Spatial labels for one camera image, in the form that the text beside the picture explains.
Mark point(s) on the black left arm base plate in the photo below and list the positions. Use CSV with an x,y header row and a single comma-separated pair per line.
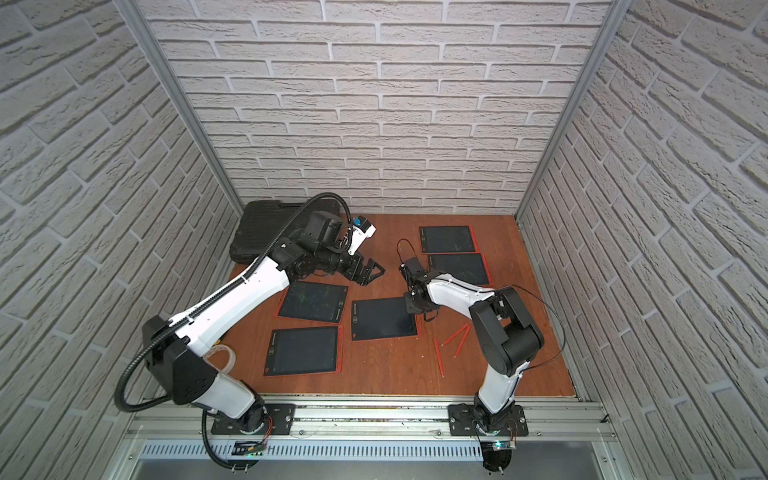
x,y
276,417

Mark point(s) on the red tablet with green scribbles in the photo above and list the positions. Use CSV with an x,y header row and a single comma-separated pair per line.
x,y
467,267

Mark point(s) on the black plastic tool case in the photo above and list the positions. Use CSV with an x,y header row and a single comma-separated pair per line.
x,y
262,219

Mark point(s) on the white perforated cable duct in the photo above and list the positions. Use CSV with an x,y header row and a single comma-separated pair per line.
x,y
322,450

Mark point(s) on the clear tape roll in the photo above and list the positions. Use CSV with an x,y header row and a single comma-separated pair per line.
x,y
222,357

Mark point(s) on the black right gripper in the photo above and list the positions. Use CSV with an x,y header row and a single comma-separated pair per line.
x,y
410,305

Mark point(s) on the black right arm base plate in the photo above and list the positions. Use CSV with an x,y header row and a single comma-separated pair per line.
x,y
467,420

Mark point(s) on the right aluminium corner post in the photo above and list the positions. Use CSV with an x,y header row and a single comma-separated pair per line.
x,y
613,19

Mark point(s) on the red stylus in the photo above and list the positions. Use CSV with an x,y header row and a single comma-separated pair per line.
x,y
459,332
439,359
461,343

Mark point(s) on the aluminium front rail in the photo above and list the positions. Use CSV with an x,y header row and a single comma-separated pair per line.
x,y
388,417

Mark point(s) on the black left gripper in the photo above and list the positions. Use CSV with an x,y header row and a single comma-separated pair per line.
x,y
355,267

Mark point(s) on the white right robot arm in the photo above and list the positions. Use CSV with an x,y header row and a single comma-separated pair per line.
x,y
508,336

